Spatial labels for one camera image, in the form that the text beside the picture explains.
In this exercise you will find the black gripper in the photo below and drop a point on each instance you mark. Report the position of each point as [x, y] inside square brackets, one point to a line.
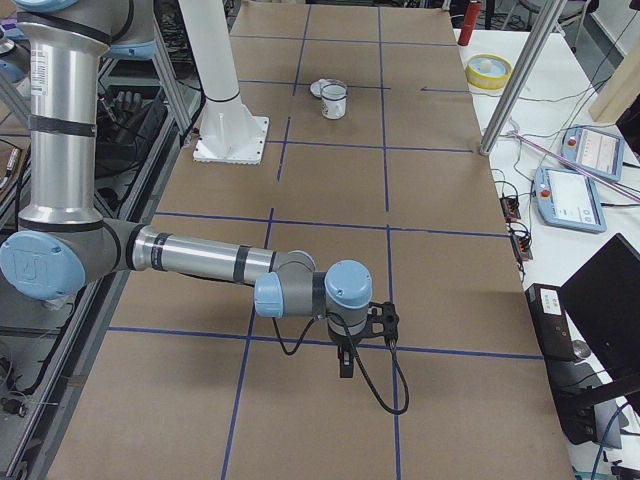
[343, 346]

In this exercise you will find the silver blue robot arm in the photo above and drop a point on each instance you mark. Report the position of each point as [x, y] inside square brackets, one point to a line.
[63, 243]

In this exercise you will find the white enamel cup blue rim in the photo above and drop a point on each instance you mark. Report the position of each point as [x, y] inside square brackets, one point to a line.
[333, 110]

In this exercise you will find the white cup lid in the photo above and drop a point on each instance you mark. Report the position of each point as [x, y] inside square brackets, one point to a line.
[317, 87]

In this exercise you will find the brown paper table cover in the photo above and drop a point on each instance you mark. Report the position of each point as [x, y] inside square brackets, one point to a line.
[190, 384]

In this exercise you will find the orange black connector board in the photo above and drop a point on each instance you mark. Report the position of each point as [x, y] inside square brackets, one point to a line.
[510, 208]

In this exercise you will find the black computer box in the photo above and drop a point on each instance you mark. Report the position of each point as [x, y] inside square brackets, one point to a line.
[584, 403]

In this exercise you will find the black laptop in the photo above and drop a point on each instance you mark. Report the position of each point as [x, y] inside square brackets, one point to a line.
[602, 300]

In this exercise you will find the near blue teach pendant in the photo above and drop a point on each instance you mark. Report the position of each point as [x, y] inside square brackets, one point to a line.
[569, 200]

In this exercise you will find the blue teach pendant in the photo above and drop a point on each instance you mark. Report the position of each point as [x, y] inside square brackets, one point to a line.
[599, 152]
[569, 200]

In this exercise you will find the yellow tape roll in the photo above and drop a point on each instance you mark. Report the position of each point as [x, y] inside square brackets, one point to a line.
[488, 71]

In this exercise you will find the far blue teach pendant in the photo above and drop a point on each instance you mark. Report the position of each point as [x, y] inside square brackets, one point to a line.
[599, 152]

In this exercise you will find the red bottle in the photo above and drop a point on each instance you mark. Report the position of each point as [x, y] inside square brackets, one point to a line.
[470, 18]

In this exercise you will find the wooden board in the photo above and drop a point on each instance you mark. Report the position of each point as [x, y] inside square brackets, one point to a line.
[620, 91]

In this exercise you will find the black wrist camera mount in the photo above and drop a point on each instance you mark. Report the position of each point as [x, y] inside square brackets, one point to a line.
[382, 322]

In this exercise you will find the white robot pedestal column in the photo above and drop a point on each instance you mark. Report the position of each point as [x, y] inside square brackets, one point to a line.
[228, 131]

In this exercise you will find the aluminium frame post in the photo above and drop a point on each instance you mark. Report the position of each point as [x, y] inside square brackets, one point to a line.
[533, 46]

